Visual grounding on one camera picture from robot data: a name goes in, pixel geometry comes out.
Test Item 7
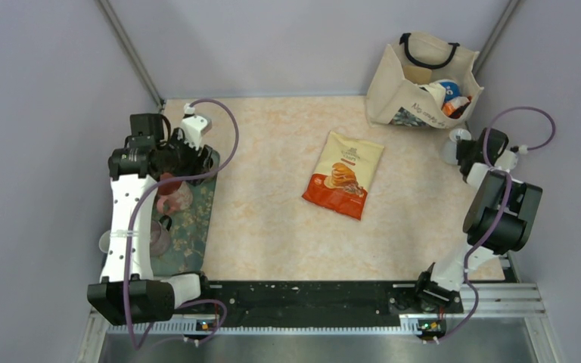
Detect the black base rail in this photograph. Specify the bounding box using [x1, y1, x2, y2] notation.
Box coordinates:
[175, 281, 464, 328]

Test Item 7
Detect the light blue white mug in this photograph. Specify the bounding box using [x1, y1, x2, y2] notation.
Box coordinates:
[440, 128, 472, 165]

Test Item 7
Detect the orange chips bag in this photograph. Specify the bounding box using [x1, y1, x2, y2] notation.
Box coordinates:
[302, 131, 384, 220]

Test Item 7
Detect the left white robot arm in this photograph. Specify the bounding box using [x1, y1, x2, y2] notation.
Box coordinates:
[87, 113, 213, 326]

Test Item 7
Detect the cream white mug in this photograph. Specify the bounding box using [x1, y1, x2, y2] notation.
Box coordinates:
[98, 231, 110, 253]

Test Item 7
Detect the teal floral placemat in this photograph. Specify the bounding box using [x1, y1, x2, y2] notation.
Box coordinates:
[151, 176, 217, 277]

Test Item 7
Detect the blue white package in bag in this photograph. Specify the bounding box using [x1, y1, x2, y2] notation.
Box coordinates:
[433, 79, 463, 103]

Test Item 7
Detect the large pink mug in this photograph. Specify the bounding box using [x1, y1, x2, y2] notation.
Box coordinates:
[156, 181, 194, 216]

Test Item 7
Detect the lilac mug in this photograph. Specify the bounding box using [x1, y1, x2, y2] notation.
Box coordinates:
[149, 216, 172, 257]

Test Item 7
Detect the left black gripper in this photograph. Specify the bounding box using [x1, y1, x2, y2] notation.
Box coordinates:
[157, 128, 213, 185]

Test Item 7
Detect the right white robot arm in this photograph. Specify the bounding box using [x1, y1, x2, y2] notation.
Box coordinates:
[413, 129, 543, 312]

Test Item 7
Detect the beige canvas tote bag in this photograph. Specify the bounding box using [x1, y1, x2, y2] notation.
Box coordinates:
[365, 32, 483, 129]

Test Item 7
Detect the orange snack packet in bag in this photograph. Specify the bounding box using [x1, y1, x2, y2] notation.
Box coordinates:
[442, 96, 472, 119]

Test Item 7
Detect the metal corner frame rail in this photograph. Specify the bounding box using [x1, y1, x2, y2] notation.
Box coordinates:
[95, 0, 165, 110]

